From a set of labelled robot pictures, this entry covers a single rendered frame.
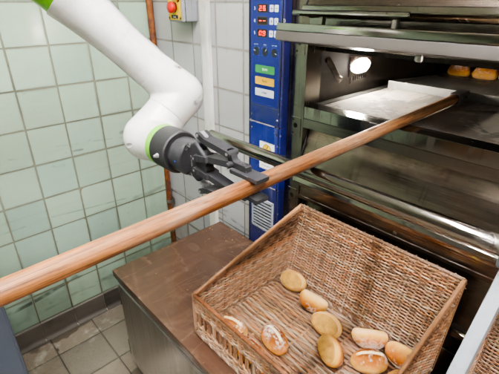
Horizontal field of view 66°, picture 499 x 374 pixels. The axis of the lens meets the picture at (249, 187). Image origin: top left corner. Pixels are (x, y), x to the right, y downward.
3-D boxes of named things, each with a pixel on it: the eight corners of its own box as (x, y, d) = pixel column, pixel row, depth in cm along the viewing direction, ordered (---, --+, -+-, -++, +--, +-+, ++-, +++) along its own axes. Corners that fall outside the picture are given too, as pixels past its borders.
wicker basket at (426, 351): (296, 264, 146) (301, 200, 133) (447, 355, 108) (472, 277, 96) (191, 332, 116) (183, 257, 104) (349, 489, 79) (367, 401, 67)
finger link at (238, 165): (232, 163, 70) (232, 148, 69) (252, 171, 67) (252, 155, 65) (226, 165, 69) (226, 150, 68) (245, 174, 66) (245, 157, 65)
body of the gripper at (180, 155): (196, 130, 81) (224, 140, 75) (198, 167, 85) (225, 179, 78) (165, 137, 76) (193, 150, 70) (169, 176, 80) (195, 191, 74)
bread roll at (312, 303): (327, 299, 117) (318, 315, 116) (332, 306, 122) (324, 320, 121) (300, 284, 123) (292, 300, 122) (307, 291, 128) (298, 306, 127)
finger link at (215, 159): (207, 156, 78) (206, 150, 77) (244, 164, 70) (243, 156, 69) (191, 162, 75) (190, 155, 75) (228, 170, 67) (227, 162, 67)
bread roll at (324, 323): (334, 343, 108) (340, 344, 113) (344, 322, 109) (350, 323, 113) (305, 326, 114) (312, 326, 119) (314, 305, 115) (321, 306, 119)
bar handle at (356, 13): (289, 32, 104) (292, 32, 105) (402, 40, 82) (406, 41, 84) (292, 8, 102) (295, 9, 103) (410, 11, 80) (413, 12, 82)
